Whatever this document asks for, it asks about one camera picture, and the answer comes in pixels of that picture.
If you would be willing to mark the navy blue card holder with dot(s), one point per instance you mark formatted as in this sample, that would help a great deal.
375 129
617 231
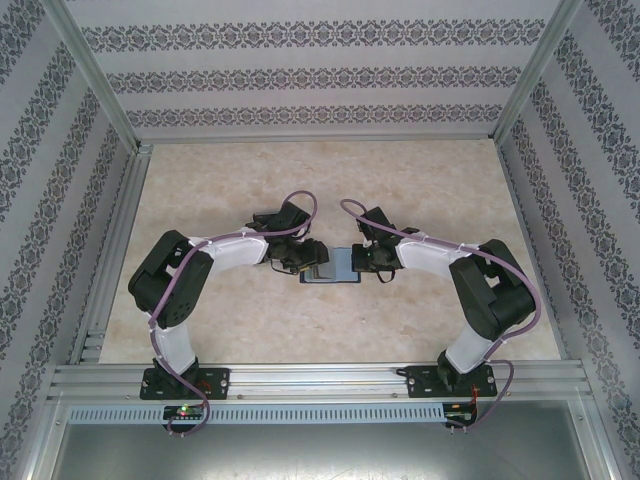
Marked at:
341 265

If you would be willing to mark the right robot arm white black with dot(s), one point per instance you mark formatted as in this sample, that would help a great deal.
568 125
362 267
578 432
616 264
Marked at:
425 257

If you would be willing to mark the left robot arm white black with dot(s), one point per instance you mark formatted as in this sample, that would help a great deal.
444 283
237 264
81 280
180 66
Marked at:
235 252

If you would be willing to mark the grey credit card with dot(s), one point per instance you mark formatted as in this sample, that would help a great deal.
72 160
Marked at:
326 273

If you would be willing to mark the black credit card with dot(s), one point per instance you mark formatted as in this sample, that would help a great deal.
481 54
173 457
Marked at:
262 219

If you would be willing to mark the small controller circuit board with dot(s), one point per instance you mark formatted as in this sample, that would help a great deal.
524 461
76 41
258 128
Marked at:
460 415
185 412

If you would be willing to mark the grey metal sheet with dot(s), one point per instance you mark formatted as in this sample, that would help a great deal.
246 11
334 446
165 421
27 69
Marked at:
320 450

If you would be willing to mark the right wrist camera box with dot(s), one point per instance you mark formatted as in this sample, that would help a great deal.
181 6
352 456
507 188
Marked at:
368 243

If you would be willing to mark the aluminium frame rail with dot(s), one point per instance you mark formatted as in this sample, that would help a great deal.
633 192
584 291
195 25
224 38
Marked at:
522 212
119 235
320 137

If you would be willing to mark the wide aluminium mounting rail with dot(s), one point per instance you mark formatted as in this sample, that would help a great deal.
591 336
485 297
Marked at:
320 380

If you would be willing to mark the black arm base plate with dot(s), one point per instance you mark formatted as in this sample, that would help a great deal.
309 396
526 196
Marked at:
220 382
420 382

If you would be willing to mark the aluminium frame post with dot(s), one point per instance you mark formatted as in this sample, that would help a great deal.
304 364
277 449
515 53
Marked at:
598 440
532 75
100 75
37 440

